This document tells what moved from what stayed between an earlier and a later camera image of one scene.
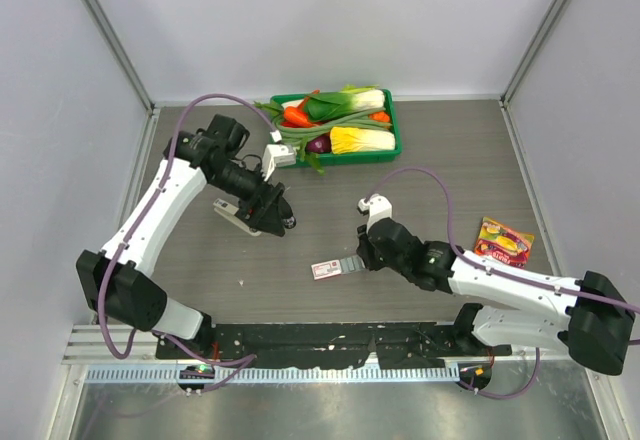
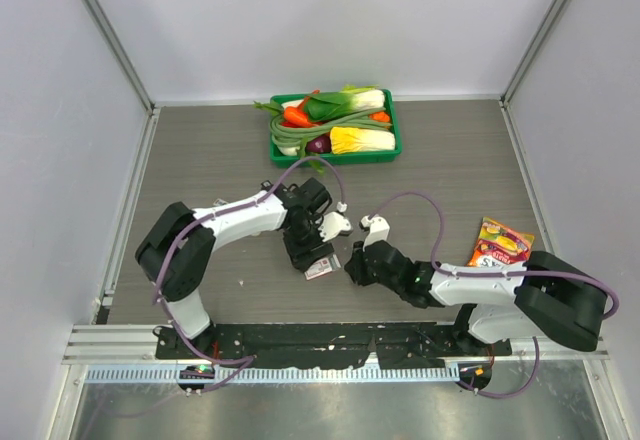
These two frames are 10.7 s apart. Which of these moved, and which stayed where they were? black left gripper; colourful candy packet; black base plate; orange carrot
Moved: black left gripper
Stayed: colourful candy packet; black base plate; orange carrot
